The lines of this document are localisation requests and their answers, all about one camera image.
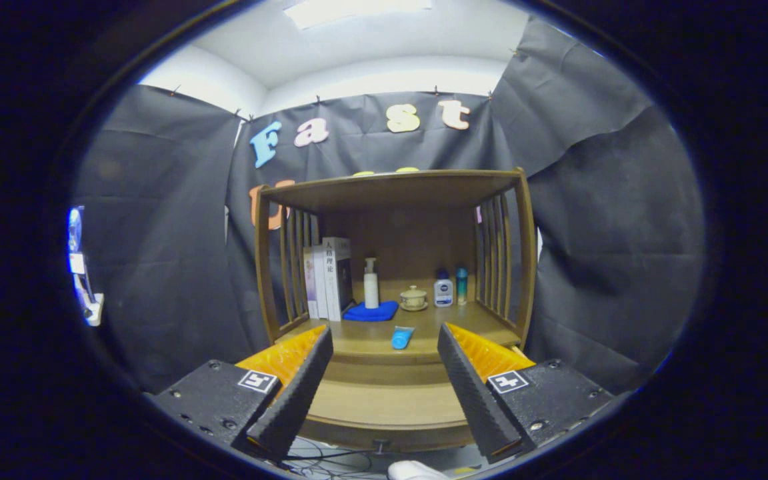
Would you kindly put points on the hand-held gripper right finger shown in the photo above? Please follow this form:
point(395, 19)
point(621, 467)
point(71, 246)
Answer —
point(474, 400)

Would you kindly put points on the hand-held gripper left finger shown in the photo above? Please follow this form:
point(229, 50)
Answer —
point(297, 400)

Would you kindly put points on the wooden drawer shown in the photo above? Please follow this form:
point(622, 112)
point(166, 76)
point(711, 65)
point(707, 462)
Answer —
point(390, 400)

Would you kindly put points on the blue white cosmetic tube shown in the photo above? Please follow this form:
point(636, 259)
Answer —
point(402, 338)

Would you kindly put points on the black drawer knob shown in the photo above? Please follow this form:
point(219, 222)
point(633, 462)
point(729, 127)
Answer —
point(381, 445)

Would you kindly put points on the wooden countertop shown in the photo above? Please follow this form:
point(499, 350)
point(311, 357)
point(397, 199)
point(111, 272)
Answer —
point(424, 320)

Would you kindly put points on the wooden cabinet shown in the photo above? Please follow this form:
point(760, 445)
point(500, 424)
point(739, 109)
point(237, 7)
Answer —
point(390, 190)

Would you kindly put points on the white shoe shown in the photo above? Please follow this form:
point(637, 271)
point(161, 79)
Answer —
point(414, 471)

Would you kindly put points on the white blue-capped lotion bottle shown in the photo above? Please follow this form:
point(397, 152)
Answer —
point(443, 293)

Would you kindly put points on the teal slim bottle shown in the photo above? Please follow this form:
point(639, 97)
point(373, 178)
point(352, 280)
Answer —
point(462, 286)

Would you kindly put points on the blue folded cloth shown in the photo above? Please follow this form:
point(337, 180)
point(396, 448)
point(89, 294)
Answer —
point(370, 312)

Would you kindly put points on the lavender spine book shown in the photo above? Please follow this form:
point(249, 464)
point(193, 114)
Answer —
point(308, 283)

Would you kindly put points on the beige lidded teacup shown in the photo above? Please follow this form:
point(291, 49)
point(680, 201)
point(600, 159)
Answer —
point(413, 298)

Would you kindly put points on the thin white book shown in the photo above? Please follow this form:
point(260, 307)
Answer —
point(319, 283)

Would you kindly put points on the thick white dark-cover book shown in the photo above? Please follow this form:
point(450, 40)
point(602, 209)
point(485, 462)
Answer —
point(332, 280)

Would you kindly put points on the white pump bottle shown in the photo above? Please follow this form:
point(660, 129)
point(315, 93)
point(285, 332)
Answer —
point(371, 290)

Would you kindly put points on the white blue equipment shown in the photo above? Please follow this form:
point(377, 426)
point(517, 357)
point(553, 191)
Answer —
point(80, 266)

